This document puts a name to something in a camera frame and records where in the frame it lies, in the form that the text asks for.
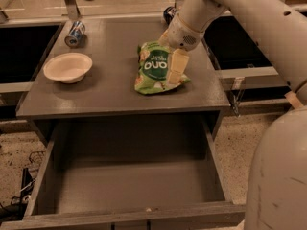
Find metal post left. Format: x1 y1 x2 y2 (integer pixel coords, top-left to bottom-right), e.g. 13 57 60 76
64 0 80 20

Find grey cabinet with top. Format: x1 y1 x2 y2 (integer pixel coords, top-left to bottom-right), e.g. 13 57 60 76
16 15 231 146

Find blue soda can left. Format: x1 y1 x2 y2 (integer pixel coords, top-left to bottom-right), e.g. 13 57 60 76
64 21 85 47

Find blue soda can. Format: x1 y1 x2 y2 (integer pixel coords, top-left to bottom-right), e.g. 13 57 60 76
64 21 85 47
163 6 177 24

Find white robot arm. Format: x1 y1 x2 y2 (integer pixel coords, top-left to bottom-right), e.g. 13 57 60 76
159 0 307 230

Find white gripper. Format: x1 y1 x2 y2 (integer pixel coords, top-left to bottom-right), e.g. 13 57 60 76
158 14 204 84

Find green rice chip bag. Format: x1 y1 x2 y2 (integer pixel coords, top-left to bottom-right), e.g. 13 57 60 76
134 41 190 95

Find blue soda can right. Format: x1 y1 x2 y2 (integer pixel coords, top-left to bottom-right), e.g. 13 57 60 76
163 6 177 24

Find white paper bowl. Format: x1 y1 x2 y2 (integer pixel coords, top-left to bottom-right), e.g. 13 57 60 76
43 53 93 83

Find open grey top drawer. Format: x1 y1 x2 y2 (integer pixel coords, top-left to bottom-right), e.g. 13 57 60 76
1 114 245 230

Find black cables on floor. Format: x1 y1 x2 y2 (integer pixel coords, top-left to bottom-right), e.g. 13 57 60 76
0 150 46 220

